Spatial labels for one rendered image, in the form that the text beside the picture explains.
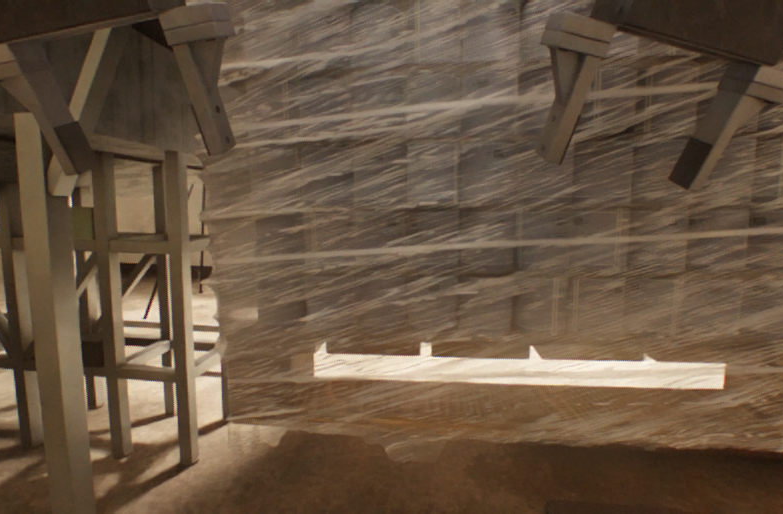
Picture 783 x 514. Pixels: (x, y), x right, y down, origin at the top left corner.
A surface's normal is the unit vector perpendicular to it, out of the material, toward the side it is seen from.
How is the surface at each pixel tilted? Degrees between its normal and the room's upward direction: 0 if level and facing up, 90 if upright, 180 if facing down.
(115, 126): 90
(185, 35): 113
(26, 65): 83
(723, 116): 82
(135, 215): 90
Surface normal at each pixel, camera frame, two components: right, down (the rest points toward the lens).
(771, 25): 0.07, 0.51
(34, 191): -0.10, 0.12
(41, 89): 0.99, -0.09
